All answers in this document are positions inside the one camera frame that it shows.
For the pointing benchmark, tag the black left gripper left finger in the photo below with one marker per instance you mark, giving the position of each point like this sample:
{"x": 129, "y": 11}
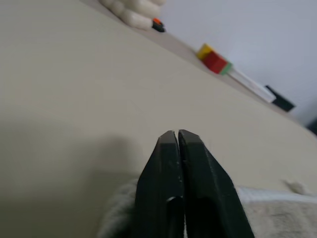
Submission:
{"x": 158, "y": 188}

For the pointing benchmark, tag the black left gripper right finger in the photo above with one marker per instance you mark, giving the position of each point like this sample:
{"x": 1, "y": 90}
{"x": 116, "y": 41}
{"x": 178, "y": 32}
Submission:
{"x": 210, "y": 193}

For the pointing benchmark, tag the white fluffy towel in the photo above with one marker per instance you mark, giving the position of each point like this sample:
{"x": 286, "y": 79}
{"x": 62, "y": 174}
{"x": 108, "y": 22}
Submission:
{"x": 277, "y": 213}

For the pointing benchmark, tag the white flat box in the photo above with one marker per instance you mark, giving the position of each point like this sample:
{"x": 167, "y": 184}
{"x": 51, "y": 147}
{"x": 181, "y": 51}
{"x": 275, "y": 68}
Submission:
{"x": 252, "y": 85}

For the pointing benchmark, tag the black flat box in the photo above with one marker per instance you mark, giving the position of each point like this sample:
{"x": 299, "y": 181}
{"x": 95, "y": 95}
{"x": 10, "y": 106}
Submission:
{"x": 281, "y": 99}

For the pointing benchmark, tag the yellow red green block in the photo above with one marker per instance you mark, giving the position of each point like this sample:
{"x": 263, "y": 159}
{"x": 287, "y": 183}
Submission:
{"x": 214, "y": 59}

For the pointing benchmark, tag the small orange and black object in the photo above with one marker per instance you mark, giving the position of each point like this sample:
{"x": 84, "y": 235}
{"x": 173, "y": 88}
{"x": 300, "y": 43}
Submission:
{"x": 158, "y": 25}

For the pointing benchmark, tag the white rounded plush object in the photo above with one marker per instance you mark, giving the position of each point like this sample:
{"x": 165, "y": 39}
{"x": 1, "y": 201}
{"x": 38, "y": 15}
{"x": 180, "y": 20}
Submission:
{"x": 133, "y": 11}

